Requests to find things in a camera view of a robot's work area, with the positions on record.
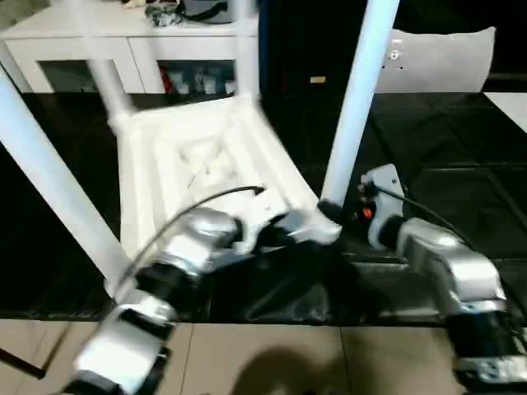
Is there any white plastic table top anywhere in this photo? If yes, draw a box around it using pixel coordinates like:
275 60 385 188
105 96 343 297

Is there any black work mat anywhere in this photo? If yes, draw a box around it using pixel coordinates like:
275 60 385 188
0 91 527 326

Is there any black sofa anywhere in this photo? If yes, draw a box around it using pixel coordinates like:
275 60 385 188
258 0 527 94

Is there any light grey pillow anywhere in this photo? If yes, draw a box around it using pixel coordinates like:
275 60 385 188
376 26 497 94

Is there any white flat board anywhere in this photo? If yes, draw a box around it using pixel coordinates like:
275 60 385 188
483 91 527 135

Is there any white cabinet with glass doors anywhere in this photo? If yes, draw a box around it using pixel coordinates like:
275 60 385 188
0 7 260 95

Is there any grey curtain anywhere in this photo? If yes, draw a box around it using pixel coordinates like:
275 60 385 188
0 0 46 34

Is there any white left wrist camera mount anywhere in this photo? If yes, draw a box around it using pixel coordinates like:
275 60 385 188
238 187 290 254

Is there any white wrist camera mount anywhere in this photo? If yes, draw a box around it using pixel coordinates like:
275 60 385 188
238 187 290 254
360 163 407 250

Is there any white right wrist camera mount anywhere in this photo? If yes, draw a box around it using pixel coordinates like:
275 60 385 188
360 163 407 250

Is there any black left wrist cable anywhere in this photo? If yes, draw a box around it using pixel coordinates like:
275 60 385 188
110 185 268 297

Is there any black table frame leg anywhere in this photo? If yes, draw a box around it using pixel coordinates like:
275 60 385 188
0 345 47 379

